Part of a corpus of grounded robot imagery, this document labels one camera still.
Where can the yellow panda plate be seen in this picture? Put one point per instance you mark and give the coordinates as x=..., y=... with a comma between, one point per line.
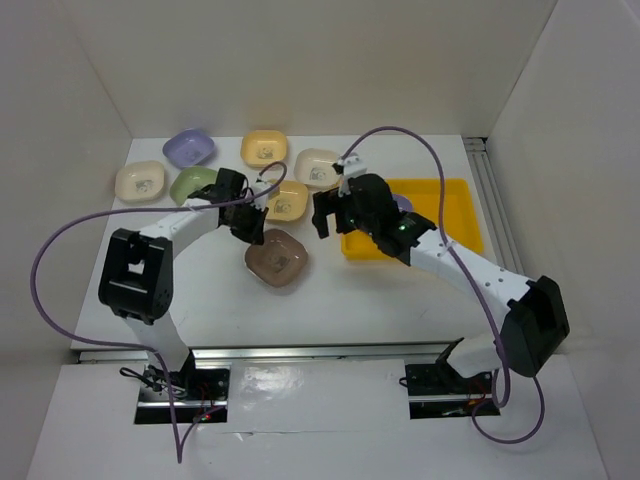
x=289, y=203
x=261, y=147

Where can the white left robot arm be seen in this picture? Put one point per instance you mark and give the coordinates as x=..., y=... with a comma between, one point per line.
x=137, y=281

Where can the cream panda plate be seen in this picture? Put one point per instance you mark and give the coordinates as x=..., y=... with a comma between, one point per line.
x=140, y=182
x=314, y=168

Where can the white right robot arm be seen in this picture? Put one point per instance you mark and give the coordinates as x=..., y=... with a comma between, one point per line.
x=527, y=318

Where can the brown panda plate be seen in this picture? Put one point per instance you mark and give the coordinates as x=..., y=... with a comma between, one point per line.
x=279, y=260

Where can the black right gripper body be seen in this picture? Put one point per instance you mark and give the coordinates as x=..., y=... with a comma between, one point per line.
x=355, y=220

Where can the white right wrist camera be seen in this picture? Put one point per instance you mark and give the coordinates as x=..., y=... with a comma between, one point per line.
x=347, y=168

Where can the cream panda plate centre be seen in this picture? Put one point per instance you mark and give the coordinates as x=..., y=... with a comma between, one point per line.
x=314, y=168

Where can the aluminium side rail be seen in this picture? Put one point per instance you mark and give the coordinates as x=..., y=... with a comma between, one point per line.
x=499, y=230

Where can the aluminium table edge rail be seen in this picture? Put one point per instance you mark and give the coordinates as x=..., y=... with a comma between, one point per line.
x=320, y=352

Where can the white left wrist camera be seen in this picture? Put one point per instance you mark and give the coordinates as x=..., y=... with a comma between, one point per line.
x=260, y=192

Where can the green panda plate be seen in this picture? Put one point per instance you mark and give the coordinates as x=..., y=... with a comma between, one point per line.
x=190, y=180

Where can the yellow plastic bin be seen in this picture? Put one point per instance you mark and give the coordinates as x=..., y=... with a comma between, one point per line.
x=460, y=219

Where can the cream panda plate left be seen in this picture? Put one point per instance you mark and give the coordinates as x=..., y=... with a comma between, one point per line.
x=140, y=182

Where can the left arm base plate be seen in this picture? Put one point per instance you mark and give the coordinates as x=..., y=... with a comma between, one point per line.
x=205, y=399

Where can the purple panda plate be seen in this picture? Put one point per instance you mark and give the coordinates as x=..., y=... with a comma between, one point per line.
x=403, y=203
x=189, y=148

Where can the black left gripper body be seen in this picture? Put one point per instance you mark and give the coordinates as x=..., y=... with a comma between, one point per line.
x=228, y=224

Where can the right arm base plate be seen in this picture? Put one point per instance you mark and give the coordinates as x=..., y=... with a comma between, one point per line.
x=431, y=396

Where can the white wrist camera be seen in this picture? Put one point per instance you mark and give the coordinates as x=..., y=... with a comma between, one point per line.
x=347, y=168
x=260, y=192

